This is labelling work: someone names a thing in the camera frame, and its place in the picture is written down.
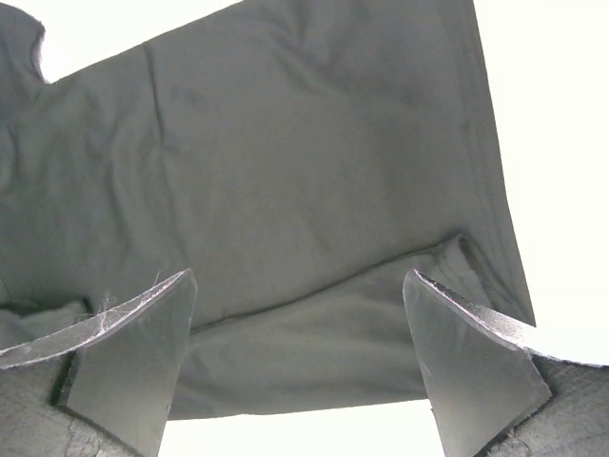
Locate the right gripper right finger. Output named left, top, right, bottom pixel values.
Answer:
left=403, top=270, right=608, bottom=456

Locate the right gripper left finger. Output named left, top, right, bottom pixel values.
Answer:
left=1, top=269, right=197, bottom=456

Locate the black t shirt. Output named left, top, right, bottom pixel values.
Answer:
left=1, top=1, right=535, bottom=419

